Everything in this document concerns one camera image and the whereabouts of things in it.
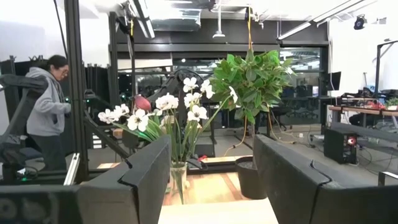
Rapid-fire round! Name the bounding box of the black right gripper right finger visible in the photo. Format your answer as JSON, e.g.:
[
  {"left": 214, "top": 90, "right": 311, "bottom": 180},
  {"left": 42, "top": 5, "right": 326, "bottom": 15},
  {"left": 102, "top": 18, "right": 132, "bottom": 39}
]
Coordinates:
[{"left": 253, "top": 134, "right": 386, "bottom": 224}]

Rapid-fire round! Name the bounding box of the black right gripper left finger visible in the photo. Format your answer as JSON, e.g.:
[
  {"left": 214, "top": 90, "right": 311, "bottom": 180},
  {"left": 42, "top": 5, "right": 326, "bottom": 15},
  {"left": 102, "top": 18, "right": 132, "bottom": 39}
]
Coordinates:
[{"left": 77, "top": 134, "right": 172, "bottom": 224}]

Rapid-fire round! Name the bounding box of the white flower bunch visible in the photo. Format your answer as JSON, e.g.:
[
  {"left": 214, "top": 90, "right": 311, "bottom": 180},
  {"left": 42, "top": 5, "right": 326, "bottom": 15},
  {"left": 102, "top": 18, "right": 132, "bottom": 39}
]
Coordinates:
[{"left": 98, "top": 76, "right": 239, "bottom": 203}]

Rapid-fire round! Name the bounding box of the dark red tulip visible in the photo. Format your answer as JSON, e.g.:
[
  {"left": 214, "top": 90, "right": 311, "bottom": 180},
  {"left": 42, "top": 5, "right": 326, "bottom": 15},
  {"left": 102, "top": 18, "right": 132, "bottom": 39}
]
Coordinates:
[{"left": 133, "top": 95, "right": 152, "bottom": 113}]

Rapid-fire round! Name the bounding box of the black computer tower red light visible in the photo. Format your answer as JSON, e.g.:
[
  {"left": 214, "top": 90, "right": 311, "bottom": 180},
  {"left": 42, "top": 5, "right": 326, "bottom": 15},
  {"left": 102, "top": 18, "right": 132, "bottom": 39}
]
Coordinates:
[{"left": 323, "top": 127, "right": 358, "bottom": 165}]

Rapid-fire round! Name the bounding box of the wooden-top workbench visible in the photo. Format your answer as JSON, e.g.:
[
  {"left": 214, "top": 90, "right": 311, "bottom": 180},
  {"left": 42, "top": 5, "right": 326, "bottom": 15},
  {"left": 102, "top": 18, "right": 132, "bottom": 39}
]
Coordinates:
[{"left": 328, "top": 104, "right": 398, "bottom": 128}]

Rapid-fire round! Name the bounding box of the green potted plant black pot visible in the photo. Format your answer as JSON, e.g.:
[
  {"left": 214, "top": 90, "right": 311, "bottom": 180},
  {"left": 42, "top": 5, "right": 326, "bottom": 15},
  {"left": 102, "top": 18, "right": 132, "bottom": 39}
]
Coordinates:
[{"left": 210, "top": 49, "right": 296, "bottom": 200}]

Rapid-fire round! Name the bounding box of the black monitor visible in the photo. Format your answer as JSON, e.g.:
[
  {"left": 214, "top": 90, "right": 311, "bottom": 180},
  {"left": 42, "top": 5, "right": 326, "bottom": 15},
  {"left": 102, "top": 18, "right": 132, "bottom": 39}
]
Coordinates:
[{"left": 326, "top": 71, "right": 342, "bottom": 91}]

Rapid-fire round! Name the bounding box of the person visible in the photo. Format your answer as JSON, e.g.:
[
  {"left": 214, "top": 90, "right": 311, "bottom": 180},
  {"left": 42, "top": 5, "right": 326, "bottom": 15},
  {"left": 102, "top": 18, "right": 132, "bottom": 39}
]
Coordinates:
[{"left": 25, "top": 54, "right": 73, "bottom": 172}]

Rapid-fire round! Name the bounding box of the white ceiling strip light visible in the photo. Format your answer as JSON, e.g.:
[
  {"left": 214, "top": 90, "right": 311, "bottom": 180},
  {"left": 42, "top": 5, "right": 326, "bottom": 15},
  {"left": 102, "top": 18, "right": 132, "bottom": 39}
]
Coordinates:
[{"left": 276, "top": 0, "right": 374, "bottom": 41}]

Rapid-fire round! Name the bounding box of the white ceiling pendant lamp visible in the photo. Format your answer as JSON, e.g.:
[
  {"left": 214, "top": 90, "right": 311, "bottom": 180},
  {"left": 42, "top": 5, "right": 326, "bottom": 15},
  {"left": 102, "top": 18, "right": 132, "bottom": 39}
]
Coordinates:
[{"left": 213, "top": 0, "right": 226, "bottom": 39}]

